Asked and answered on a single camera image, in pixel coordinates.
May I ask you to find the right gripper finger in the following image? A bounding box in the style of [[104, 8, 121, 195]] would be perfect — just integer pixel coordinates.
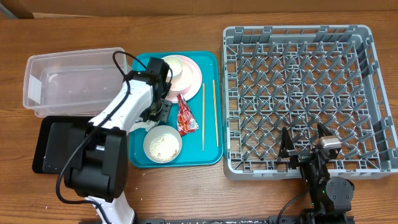
[[278, 127, 295, 158], [317, 123, 333, 138]]

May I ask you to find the white tissue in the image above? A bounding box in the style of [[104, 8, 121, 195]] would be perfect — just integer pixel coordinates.
[[129, 120, 159, 132]]

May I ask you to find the red snack wrapper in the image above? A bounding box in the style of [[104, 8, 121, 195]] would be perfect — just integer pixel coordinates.
[[177, 93, 199, 136]]

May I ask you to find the grey bowl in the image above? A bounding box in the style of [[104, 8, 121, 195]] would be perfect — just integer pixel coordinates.
[[143, 125, 182, 164]]

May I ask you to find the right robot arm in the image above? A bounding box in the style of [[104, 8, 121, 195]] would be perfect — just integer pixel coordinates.
[[279, 123, 354, 223]]

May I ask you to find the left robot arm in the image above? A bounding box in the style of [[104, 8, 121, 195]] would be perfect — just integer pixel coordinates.
[[56, 68, 171, 223]]

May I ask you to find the pink bowl under cup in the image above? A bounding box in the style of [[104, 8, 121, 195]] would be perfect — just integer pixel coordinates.
[[170, 60, 193, 91]]

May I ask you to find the pink plate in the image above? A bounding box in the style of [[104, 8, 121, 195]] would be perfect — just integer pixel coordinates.
[[165, 55, 202, 103]]

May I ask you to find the cream cup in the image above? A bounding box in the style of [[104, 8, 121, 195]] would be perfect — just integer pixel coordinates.
[[163, 55, 183, 78]]

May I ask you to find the teal plastic tray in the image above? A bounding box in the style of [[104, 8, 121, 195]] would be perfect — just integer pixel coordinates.
[[129, 51, 223, 168]]

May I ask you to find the grey plastic dish rack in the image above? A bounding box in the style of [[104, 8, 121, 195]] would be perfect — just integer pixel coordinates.
[[221, 25, 397, 180]]

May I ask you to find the clear plastic bin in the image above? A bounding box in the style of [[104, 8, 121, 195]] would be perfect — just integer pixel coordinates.
[[22, 47, 123, 117]]

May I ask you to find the black plastic tray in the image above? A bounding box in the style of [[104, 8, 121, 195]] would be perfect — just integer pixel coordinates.
[[32, 116, 92, 174]]

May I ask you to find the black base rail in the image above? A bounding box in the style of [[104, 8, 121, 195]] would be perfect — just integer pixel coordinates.
[[133, 214, 355, 224]]

